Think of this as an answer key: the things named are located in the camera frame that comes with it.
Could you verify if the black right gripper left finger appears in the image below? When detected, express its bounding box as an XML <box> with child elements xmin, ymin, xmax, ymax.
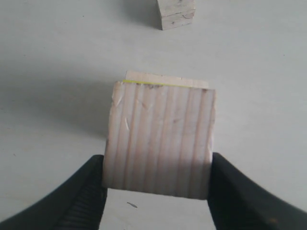
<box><xmin>0</xmin><ymin>155</ymin><xmax>107</xmax><ymax>230</ymax></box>

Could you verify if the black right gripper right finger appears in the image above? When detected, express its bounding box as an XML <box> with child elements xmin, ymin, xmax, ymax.
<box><xmin>208</xmin><ymin>152</ymin><xmax>307</xmax><ymax>230</ymax></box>

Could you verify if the medium wooden cube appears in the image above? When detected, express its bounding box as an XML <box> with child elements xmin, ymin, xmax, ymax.
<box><xmin>102</xmin><ymin>82</ymin><xmax>216</xmax><ymax>200</ymax></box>

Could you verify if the large wooden cube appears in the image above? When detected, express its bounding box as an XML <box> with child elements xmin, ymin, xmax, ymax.
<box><xmin>123</xmin><ymin>70</ymin><xmax>209</xmax><ymax>89</ymax></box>

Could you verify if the small wooden cube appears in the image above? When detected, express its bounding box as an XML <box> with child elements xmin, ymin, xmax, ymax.
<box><xmin>156</xmin><ymin>0</ymin><xmax>196</xmax><ymax>30</ymax></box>

